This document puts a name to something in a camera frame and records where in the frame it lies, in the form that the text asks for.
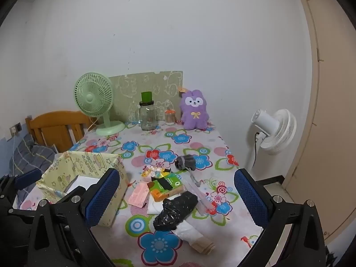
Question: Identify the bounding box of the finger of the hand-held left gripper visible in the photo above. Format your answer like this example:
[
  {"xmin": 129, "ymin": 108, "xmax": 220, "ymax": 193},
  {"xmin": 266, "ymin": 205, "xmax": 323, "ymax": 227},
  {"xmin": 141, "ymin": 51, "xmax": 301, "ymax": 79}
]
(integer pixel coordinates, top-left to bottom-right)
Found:
[{"xmin": 14, "ymin": 168, "xmax": 42, "ymax": 190}]

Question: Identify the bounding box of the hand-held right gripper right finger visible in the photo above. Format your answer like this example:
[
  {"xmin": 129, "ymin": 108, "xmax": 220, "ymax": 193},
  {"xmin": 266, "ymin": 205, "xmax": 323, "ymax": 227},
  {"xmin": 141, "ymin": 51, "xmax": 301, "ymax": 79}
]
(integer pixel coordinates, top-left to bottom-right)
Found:
[{"xmin": 234, "ymin": 168, "xmax": 326, "ymax": 267}]

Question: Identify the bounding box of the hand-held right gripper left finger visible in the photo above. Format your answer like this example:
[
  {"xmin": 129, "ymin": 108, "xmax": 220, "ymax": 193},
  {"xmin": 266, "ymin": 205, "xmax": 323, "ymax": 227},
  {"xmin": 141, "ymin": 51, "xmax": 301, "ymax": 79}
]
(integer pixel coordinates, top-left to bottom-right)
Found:
[{"xmin": 28, "ymin": 168, "xmax": 121, "ymax": 267}]

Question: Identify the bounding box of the pink cartoon tissue pack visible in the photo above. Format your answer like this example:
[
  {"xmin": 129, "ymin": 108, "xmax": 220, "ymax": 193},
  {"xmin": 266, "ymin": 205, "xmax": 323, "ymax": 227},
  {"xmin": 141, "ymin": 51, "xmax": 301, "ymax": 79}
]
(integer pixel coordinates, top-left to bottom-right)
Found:
[{"xmin": 128, "ymin": 184, "xmax": 151, "ymax": 208}]

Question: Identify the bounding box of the yellow cartoon storage box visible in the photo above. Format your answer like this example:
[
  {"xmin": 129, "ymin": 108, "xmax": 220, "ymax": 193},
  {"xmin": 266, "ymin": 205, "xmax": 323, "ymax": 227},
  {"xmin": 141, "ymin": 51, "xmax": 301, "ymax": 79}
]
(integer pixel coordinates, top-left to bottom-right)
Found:
[{"xmin": 36, "ymin": 150, "xmax": 128, "ymax": 229}]

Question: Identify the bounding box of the white tissue packet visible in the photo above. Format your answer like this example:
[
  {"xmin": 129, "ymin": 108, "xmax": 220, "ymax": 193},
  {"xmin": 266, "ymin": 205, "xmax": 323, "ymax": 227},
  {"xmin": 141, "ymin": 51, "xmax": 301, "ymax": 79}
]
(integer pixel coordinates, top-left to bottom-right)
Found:
[{"xmin": 146, "ymin": 197, "xmax": 167, "ymax": 214}]

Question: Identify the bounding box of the yellow cartoon tissue pack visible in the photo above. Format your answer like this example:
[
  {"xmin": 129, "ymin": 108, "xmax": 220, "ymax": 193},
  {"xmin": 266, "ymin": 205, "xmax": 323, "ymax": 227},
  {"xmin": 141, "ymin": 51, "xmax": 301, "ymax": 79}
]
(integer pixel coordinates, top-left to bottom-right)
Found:
[{"xmin": 140, "ymin": 165, "xmax": 171, "ymax": 178}]

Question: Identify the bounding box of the clear bag with wooden sticks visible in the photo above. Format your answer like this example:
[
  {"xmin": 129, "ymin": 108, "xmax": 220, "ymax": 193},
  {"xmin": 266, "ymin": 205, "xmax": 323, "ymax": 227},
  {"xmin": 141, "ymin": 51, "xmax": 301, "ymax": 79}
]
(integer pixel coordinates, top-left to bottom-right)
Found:
[{"xmin": 174, "ymin": 220, "xmax": 216, "ymax": 255}]

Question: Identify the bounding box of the green orange tissue pack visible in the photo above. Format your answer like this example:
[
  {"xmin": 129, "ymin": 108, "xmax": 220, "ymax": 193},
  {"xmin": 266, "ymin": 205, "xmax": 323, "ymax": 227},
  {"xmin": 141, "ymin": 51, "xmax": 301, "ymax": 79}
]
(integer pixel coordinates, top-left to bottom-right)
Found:
[{"xmin": 146, "ymin": 172, "xmax": 185, "ymax": 202}]

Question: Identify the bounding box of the black plastic bag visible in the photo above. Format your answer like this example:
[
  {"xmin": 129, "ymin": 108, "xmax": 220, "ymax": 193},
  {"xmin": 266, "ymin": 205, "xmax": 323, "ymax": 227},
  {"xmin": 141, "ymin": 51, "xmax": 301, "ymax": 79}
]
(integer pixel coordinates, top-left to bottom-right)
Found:
[{"xmin": 153, "ymin": 192, "xmax": 198, "ymax": 231}]

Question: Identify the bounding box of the grey drawstring pouch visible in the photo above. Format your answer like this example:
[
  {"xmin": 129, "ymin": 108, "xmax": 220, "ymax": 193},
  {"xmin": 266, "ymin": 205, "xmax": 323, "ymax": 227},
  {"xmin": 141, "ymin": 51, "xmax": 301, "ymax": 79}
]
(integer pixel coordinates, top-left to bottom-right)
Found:
[{"xmin": 175, "ymin": 154, "xmax": 201, "ymax": 186}]

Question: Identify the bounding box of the grey plaid pillow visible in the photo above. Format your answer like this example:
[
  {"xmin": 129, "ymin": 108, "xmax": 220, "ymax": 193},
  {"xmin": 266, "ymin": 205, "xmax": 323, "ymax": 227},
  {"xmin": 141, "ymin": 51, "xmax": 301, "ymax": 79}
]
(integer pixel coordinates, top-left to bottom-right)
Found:
[{"xmin": 10, "ymin": 133, "xmax": 56, "ymax": 178}]

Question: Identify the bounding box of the wooden bed headboard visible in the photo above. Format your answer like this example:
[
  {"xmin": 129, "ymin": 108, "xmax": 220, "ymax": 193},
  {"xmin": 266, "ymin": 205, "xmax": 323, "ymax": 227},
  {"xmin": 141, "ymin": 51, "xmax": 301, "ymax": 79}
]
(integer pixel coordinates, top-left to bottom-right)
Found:
[{"xmin": 25, "ymin": 111, "xmax": 93, "ymax": 153}]

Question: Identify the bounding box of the white standing fan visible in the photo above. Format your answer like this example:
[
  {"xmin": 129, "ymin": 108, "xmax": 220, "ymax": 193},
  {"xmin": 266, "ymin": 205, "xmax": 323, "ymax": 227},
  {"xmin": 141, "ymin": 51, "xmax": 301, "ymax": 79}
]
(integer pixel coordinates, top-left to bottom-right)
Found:
[{"xmin": 246, "ymin": 108, "xmax": 297, "ymax": 170}]

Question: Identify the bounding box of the glass jar with green lid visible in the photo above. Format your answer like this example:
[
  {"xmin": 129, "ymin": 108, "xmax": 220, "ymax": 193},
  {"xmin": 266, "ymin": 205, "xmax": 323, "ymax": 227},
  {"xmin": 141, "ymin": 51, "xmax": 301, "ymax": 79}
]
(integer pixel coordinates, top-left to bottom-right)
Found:
[{"xmin": 135, "ymin": 91, "xmax": 158, "ymax": 131}]

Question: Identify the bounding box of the green desk fan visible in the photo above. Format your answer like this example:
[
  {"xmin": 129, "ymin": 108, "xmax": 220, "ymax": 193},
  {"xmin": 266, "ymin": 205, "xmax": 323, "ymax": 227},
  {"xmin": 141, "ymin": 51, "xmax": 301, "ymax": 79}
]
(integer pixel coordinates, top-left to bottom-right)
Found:
[{"xmin": 74, "ymin": 72, "xmax": 125, "ymax": 136}]

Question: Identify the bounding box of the purple plush bunny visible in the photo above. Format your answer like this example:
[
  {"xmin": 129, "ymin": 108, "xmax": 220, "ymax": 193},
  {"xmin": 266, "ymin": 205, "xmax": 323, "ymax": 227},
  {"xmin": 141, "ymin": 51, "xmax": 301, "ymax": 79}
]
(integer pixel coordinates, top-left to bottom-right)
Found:
[{"xmin": 177, "ymin": 87, "xmax": 210, "ymax": 131}]

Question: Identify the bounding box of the cotton swab container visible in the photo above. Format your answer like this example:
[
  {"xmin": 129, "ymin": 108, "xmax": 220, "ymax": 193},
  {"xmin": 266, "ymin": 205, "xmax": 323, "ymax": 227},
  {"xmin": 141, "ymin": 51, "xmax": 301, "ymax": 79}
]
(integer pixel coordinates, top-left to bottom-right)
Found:
[{"xmin": 165, "ymin": 108, "xmax": 177, "ymax": 125}]

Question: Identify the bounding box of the beige door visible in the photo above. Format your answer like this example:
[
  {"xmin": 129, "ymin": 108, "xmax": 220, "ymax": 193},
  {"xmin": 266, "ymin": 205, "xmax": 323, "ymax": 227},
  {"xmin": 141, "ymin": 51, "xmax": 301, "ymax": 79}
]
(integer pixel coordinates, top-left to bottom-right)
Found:
[{"xmin": 284, "ymin": 0, "xmax": 356, "ymax": 245}]

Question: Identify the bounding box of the green cartoon cardboard sheet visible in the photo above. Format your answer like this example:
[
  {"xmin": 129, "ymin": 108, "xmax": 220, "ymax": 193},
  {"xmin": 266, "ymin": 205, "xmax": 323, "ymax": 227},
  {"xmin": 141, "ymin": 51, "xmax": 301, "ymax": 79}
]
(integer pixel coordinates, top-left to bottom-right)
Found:
[{"xmin": 108, "ymin": 71, "xmax": 183, "ymax": 123}]

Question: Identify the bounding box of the white charging cable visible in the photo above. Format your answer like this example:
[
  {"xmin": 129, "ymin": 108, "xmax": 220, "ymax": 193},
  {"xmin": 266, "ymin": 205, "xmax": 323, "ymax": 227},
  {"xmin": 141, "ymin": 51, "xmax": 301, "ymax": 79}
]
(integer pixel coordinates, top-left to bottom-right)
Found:
[{"xmin": 10, "ymin": 131, "xmax": 16, "ymax": 173}]

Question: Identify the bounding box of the white fan cable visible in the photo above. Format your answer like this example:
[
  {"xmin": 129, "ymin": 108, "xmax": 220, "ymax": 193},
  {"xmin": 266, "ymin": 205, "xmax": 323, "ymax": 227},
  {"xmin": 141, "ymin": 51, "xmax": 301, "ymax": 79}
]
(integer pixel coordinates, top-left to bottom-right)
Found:
[{"xmin": 87, "ymin": 117, "xmax": 100, "ymax": 132}]

